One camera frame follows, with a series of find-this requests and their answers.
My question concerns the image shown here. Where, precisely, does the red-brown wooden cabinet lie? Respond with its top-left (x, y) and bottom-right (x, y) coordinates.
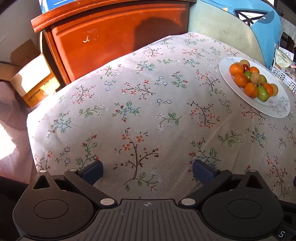
top-left (31, 0), bottom-right (190, 85)

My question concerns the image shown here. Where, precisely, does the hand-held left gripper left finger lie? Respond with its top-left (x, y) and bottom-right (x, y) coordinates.
top-left (29, 160), bottom-right (118, 209)

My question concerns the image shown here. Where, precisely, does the cardboard box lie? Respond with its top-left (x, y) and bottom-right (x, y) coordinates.
top-left (0, 39), bottom-right (61, 108)

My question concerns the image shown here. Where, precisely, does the pale green chair back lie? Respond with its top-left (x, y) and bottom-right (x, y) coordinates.
top-left (188, 0), bottom-right (269, 67)

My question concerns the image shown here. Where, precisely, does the white perforated basket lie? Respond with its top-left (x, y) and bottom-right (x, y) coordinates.
top-left (270, 59), bottom-right (296, 95)

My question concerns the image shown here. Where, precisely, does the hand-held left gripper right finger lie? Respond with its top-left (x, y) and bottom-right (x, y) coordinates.
top-left (178, 159), bottom-right (269, 208)

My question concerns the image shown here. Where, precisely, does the plastic snack bag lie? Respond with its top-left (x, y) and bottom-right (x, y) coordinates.
top-left (274, 46), bottom-right (296, 70)

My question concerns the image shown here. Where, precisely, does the floral tablecloth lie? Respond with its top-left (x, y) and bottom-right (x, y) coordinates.
top-left (26, 32), bottom-right (296, 202)

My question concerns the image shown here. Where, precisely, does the white plate with line drawing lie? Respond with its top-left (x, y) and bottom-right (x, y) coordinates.
top-left (218, 56), bottom-right (291, 118)

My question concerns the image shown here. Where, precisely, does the pink checked blanket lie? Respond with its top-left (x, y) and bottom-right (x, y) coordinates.
top-left (0, 80), bottom-right (35, 183)

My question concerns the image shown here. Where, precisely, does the blue printed box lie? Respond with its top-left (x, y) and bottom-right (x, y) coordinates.
top-left (38, 0), bottom-right (111, 13)

